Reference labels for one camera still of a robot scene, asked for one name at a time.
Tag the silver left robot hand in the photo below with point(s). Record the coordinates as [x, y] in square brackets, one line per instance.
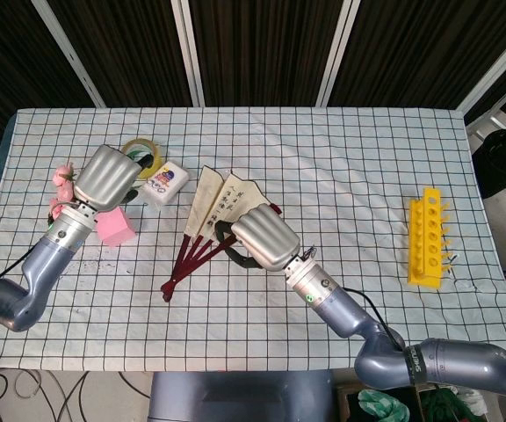
[103, 176]

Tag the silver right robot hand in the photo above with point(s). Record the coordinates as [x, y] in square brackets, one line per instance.
[266, 239]

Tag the red ribbed paper folding fan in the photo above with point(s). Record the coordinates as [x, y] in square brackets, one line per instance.
[209, 193]

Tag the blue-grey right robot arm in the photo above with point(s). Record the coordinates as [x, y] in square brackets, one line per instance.
[345, 316]

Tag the pink cube block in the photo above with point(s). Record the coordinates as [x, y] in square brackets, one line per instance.
[117, 230]

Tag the yellow adhesive tape roll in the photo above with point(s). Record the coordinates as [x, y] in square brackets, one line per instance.
[158, 160]

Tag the white printed tissue pack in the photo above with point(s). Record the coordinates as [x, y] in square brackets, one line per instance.
[167, 186]

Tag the white black-checked tablecloth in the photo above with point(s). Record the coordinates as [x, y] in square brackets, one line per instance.
[253, 325]

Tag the blue-grey robot torso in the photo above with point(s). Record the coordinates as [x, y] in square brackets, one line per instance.
[235, 395]

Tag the yellow test tube rack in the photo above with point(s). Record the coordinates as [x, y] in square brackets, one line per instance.
[431, 239]

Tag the brown cardboard box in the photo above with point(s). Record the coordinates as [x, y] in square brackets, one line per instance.
[345, 402]

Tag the green patterned cloth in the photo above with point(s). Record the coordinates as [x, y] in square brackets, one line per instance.
[382, 406]

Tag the white aluminium frame post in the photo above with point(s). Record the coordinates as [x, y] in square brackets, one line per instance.
[187, 53]
[70, 55]
[335, 53]
[494, 66]

